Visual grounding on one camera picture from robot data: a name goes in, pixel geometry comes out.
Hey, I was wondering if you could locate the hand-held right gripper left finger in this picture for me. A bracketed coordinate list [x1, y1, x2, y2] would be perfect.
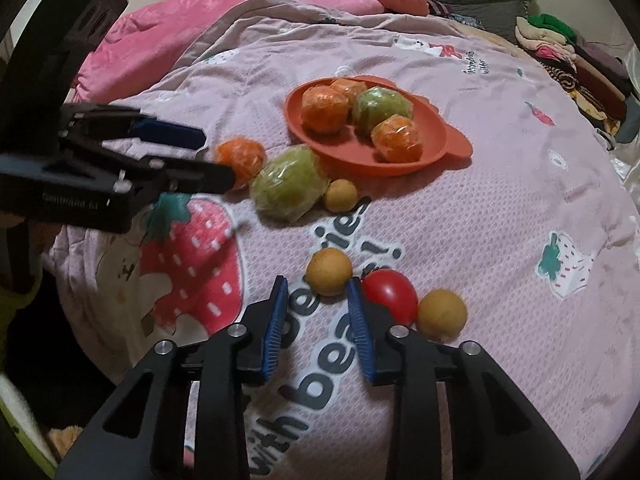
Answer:
[55, 275, 291, 480]

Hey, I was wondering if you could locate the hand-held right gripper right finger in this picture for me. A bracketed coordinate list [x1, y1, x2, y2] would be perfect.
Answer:
[347, 276, 581, 480]

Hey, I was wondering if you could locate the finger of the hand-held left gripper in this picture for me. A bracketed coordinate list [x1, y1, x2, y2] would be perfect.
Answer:
[61, 103, 207, 151]
[70, 147, 237, 196]

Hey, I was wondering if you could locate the plastic-wrapped orange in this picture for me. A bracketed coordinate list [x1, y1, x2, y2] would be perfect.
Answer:
[215, 137, 267, 191]
[371, 115, 423, 163]
[301, 85, 349, 135]
[330, 77, 368, 106]

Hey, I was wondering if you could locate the red tomato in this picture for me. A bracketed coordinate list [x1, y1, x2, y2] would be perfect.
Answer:
[361, 269, 419, 326]

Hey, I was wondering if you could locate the brown longan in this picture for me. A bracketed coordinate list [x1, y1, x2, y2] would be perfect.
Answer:
[416, 288, 468, 343]
[306, 247, 354, 297]
[322, 178, 359, 212]

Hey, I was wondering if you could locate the plastic-wrapped green guava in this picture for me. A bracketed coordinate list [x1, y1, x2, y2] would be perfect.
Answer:
[250, 144, 331, 223]
[351, 86, 413, 137]

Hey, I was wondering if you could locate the orange bear-shaped plate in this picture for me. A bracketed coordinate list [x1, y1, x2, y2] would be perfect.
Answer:
[283, 75, 474, 177]

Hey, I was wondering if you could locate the pink fleece blanket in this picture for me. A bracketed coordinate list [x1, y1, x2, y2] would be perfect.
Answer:
[72, 0, 431, 106]

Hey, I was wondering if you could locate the lilac strawberry-print quilt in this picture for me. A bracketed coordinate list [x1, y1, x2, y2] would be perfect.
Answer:
[42, 0, 640, 480]

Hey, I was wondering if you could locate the cream fluffy blanket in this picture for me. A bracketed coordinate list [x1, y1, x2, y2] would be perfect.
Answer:
[47, 425, 86, 461]

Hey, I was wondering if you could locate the dark patterned cloth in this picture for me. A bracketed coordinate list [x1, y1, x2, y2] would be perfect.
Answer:
[427, 0, 486, 28]

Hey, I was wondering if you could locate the grey-blue cushion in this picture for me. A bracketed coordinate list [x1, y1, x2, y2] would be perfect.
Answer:
[612, 115, 640, 151]

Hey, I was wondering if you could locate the stack of folded clothes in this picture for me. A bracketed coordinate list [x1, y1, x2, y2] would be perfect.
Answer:
[515, 12, 640, 146]

